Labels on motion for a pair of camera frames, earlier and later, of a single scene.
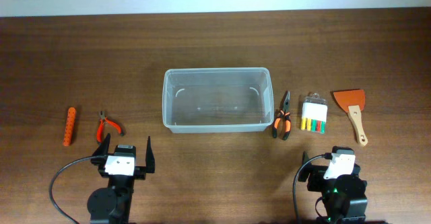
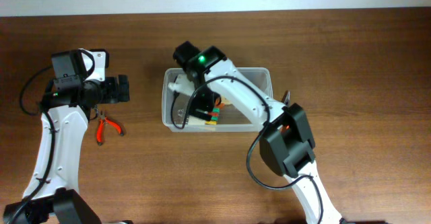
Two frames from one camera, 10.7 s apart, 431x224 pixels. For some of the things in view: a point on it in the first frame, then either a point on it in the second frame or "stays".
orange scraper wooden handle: (353, 101) → (217, 104)
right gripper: (316, 177) → (205, 105)
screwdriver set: (314, 114) → (215, 117)
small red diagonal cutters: (103, 119) stays
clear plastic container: (217, 99) stays
